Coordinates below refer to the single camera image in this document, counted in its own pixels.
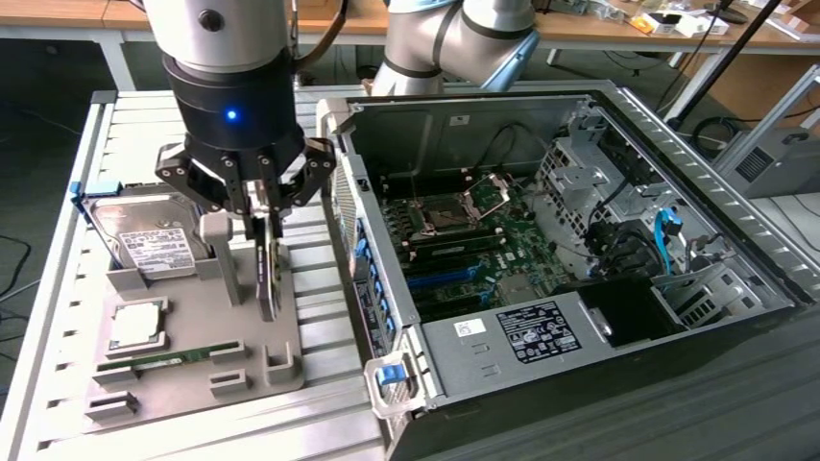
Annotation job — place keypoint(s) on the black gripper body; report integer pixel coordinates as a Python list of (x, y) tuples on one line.
[(231, 105)]

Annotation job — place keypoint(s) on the graphics card with black cooler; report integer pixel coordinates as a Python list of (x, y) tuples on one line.
[(268, 278)]

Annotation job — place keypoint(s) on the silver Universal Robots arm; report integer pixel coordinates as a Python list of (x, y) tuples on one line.
[(217, 38)]

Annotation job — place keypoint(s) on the thin metal locking lever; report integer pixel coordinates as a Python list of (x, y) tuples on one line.
[(416, 187)]

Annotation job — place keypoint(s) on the silver hard disk drive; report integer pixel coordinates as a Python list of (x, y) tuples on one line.
[(147, 240)]

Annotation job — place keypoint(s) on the hard drive with blue caddy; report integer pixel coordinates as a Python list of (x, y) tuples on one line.
[(96, 189)]

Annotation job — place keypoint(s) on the black installed RAM stick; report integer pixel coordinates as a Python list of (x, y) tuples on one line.
[(457, 247)]

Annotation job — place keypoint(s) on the metal socket cover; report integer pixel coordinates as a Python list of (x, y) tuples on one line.
[(489, 194)]

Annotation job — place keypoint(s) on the blue expansion slot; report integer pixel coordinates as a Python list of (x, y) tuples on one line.
[(441, 278)]

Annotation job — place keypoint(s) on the grey plastic parts rack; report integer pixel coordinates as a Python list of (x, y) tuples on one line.
[(192, 336)]

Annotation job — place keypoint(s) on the silver CPU chip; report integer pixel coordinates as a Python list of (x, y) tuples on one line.
[(135, 326)]

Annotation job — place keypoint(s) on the black expansion slot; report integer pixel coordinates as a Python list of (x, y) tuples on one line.
[(448, 298), (455, 311)]

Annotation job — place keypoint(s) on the green motherboard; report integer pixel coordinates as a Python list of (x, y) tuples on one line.
[(519, 240)]

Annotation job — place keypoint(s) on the green RAM stick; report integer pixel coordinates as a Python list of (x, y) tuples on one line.
[(173, 359)]

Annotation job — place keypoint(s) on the perforated metal drive cage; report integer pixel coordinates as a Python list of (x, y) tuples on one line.
[(569, 177)]

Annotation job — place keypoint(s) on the silver chipset heatsink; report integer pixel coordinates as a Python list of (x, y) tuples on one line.
[(520, 288)]

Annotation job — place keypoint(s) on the blue case latch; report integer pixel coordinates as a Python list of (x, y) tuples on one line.
[(389, 375)]

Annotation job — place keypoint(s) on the grey power supply unit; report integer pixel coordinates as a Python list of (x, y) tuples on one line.
[(473, 355)]

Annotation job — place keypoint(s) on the black plastic shroud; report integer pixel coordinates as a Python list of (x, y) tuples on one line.
[(621, 307)]

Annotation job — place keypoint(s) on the white box black top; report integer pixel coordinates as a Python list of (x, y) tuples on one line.
[(660, 24)]

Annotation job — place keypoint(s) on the grey metal disk bay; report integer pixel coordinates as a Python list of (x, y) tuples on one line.
[(704, 298)]

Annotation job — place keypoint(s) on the black tripod pole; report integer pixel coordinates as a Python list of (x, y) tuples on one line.
[(731, 53)]

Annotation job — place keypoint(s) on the black monitor foot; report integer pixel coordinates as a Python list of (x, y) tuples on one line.
[(727, 12)]

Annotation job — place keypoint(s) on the grey machine housing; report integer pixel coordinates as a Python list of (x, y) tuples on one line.
[(788, 163)]

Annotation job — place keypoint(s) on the open black PC case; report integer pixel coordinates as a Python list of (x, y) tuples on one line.
[(704, 384)]

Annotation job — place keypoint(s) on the wooden desk white frame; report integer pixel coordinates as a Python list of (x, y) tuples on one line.
[(763, 42), (51, 14)]

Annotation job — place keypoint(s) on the aluminium profile post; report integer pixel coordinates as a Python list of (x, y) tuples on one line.
[(784, 103)]

